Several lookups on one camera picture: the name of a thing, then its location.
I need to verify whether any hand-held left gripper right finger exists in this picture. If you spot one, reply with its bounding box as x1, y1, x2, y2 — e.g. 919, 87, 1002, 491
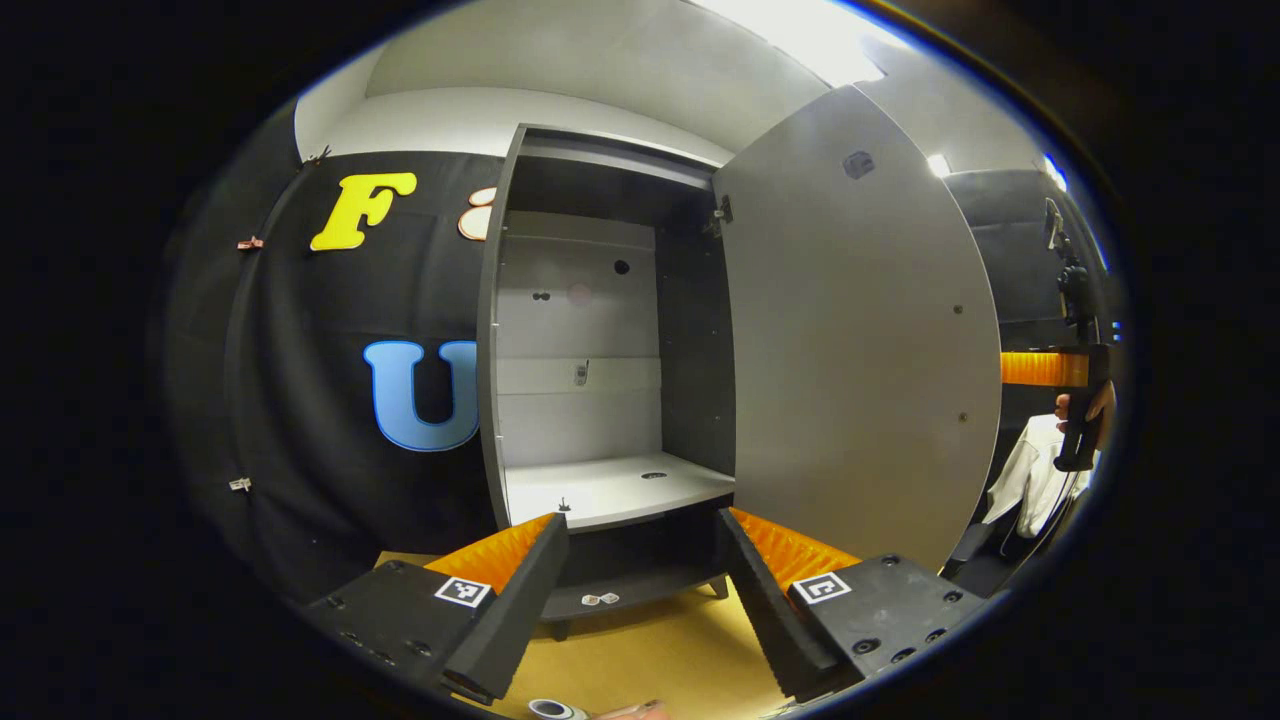
714, 505, 993, 703

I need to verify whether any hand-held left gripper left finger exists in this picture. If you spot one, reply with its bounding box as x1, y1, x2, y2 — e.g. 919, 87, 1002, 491
300, 512, 571, 704

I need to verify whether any grey cabinet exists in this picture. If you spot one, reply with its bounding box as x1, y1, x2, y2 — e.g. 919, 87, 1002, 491
476, 123, 741, 641

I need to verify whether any grey cabinet door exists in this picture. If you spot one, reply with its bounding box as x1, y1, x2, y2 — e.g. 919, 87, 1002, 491
710, 84, 1004, 573

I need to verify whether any white garment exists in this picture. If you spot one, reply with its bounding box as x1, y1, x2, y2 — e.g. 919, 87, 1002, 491
983, 413, 1101, 541

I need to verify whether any black backdrop cloth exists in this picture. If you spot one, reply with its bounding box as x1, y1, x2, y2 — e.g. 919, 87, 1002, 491
160, 100, 511, 606

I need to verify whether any ceiling light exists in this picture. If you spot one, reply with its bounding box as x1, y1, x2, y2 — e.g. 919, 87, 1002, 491
690, 0, 891, 89

